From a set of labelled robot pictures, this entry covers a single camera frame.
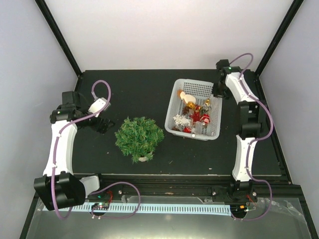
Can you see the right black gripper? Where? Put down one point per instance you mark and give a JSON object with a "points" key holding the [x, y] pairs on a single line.
{"points": [[216, 94]]}

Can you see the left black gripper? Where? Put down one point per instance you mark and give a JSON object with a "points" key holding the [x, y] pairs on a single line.
{"points": [[103, 127]]}

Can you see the small green christmas tree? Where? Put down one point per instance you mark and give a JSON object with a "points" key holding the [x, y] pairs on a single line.
{"points": [[139, 138]]}

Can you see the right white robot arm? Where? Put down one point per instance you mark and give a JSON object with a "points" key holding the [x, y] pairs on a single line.
{"points": [[248, 118]]}

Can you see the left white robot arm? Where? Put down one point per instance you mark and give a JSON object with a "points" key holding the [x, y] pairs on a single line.
{"points": [[58, 188]]}

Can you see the white plastic basket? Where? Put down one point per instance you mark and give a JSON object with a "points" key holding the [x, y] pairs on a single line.
{"points": [[193, 111]]}

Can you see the gold bell ornament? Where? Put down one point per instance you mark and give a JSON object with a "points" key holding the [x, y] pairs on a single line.
{"points": [[191, 105]]}

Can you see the white mushroom ornament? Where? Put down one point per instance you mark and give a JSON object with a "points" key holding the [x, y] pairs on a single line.
{"points": [[187, 98]]}

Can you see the red star ornament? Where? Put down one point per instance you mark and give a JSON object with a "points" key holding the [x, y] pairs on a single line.
{"points": [[196, 116]]}

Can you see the brown pine cone ornament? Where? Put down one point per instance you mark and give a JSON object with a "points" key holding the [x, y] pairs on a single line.
{"points": [[185, 110]]}

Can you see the white snowflake ornament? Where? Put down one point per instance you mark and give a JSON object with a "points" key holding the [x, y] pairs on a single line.
{"points": [[181, 120]]}

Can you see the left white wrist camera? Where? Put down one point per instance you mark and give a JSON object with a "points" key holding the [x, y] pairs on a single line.
{"points": [[100, 105]]}

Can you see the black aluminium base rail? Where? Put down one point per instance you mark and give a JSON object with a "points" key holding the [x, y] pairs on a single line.
{"points": [[216, 187]]}

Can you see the black right frame post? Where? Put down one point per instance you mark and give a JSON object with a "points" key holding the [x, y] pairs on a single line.
{"points": [[285, 23]]}

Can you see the black frame post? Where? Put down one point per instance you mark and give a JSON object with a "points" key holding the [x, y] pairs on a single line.
{"points": [[43, 7], [285, 23]]}

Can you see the white cable duct strip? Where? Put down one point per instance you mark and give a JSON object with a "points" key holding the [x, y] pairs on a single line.
{"points": [[146, 208]]}

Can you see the black left frame post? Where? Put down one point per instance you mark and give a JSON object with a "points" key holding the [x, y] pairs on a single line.
{"points": [[43, 7]]}

